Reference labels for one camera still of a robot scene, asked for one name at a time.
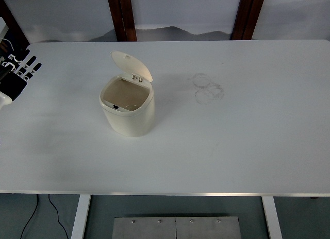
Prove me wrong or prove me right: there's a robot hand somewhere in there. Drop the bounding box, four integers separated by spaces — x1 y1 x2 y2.
0 49 42 107

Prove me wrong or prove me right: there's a cream trash bin with lid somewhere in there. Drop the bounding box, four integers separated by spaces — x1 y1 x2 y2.
99 50 155 138

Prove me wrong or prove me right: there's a grey metal plate with screws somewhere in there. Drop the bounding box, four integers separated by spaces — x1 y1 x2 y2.
112 216 242 239

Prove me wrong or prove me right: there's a thin white cable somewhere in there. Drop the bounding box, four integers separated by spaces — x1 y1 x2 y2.
0 37 15 51

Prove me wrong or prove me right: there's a black floor cable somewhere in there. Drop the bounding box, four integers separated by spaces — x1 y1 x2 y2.
48 194 69 239
20 194 40 239

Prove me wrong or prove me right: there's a white table leg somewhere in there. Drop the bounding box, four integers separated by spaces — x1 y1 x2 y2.
262 197 283 239
71 195 91 239

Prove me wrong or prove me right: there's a landscape painted screen panel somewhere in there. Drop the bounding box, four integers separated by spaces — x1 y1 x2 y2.
0 0 118 43
130 0 243 42
252 0 330 41

